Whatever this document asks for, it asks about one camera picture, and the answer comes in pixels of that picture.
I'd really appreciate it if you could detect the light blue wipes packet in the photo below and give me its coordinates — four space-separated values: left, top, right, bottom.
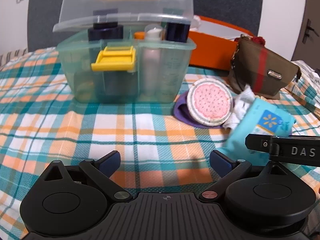
217 99 296 166

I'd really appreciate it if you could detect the round pink white pad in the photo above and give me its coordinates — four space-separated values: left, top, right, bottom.
187 78 233 127

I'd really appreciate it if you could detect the white knit cloth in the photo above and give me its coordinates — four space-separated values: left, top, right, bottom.
222 85 255 130

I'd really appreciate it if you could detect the purple microfiber towel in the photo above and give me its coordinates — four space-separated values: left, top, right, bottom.
173 91 222 129

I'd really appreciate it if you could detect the olive red-striped pouch bag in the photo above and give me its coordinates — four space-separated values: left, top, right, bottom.
228 35 302 100

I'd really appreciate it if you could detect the clear green plastic storage box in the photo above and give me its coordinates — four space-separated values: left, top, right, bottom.
57 27 196 103

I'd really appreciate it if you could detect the yellow box latch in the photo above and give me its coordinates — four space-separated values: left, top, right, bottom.
91 46 136 72

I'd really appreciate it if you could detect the red fluffy cloth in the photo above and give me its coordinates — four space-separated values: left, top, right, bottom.
251 36 266 46

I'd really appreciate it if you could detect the white lotion bottle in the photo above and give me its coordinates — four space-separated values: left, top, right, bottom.
142 24 163 96

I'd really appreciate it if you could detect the orange cardboard box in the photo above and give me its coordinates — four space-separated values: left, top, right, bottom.
189 15 253 70

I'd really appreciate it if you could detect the dark blue jar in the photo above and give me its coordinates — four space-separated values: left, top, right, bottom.
88 22 123 41

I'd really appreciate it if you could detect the orange capped bottle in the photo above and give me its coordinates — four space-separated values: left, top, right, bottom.
133 31 145 40

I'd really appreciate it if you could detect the dark blue bottle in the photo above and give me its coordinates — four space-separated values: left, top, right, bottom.
165 22 190 43

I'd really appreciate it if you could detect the striped pillow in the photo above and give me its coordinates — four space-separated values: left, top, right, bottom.
0 48 28 66

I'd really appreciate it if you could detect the dark grey upholstered headboard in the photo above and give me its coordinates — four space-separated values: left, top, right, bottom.
27 0 263 51

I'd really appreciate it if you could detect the clear plastic box lid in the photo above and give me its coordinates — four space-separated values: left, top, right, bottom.
53 0 199 32

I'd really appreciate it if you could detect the dark door handle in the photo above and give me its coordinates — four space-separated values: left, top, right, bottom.
302 18 319 44

